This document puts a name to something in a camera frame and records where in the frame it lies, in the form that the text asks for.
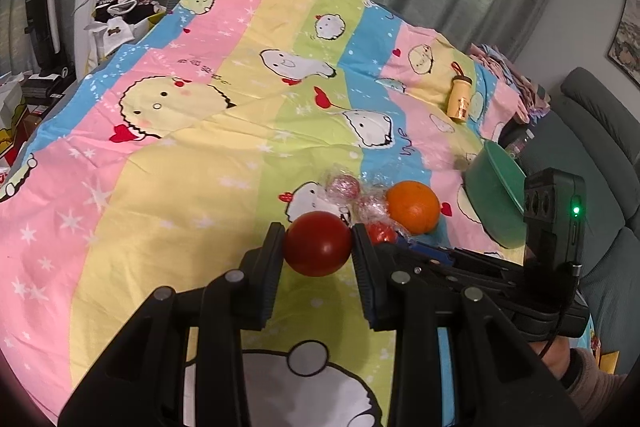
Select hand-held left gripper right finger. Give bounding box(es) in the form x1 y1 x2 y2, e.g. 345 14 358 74
351 223 583 427

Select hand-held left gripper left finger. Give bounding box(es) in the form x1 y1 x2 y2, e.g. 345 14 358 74
57 222 286 427

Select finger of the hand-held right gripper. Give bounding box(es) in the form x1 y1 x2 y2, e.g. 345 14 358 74
400 241 526 280
415 264 521 303

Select red tomato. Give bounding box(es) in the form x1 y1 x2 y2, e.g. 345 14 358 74
283 211 354 278

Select green plastic bowl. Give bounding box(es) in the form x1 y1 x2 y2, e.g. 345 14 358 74
460 140 528 250

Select person's right forearm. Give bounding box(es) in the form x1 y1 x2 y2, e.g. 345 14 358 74
542 337 637 427

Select plastic wrapped red ball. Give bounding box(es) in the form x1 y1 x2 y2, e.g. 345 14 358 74
366 221 399 245
322 167 362 205
350 192 390 224

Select orange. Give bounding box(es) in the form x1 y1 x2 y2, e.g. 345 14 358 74
386 180 441 234

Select clear plastic bottle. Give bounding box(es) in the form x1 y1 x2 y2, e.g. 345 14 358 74
504 127 540 159

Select grey green sofa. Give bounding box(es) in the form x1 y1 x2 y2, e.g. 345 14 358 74
495 67 640 375

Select yellow cartoon bottle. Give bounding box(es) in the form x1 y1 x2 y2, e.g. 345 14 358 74
446 62 474 122

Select colourful cartoon printed blanket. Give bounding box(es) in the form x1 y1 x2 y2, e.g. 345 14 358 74
0 0 601 427

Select pile of cardboard boxes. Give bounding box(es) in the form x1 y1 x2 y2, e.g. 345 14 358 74
0 73 77 170

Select bags with clothes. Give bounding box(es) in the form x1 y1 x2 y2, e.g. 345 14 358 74
82 0 168 64

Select black tall appliance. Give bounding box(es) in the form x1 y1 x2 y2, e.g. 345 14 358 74
23 0 72 78

